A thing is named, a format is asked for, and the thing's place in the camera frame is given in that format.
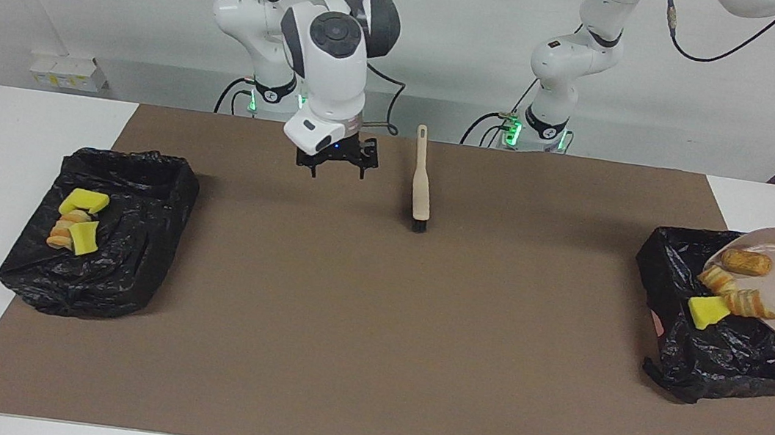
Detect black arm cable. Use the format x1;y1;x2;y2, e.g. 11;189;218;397
655;0;775;72
186;0;416;135

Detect brown table mat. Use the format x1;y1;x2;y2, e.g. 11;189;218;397
0;87;775;435

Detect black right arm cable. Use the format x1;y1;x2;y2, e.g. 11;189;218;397
186;0;416;135

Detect pale crumbly toy bread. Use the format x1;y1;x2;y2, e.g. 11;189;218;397
46;206;93;253

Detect striped toy croissant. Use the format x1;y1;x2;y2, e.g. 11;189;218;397
696;265;741;296
719;285;775;321

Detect black base cable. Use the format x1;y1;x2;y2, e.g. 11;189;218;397
459;76;545;153
214;73;258;118

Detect brown toy pastry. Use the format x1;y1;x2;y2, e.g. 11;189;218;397
719;247;774;279

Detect wavy yellow sponge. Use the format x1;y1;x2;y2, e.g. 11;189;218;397
685;292;733;334

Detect black bag lined pink bin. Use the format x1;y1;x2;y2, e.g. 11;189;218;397
619;219;775;415

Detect black left base cable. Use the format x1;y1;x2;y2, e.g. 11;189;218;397
459;76;545;153

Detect black right base cable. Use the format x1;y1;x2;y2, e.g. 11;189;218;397
214;73;258;118

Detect beige brush black bristles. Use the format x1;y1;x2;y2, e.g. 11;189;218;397
404;124;442;235

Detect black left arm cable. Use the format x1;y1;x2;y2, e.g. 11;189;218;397
655;0;775;72

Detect large yellow sponge piece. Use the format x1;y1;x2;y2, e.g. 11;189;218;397
57;186;112;221

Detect small yellow sponge piece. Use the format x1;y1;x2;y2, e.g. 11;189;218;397
65;218;101;259

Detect white wall socket box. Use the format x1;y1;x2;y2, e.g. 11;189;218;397
28;51;112;95

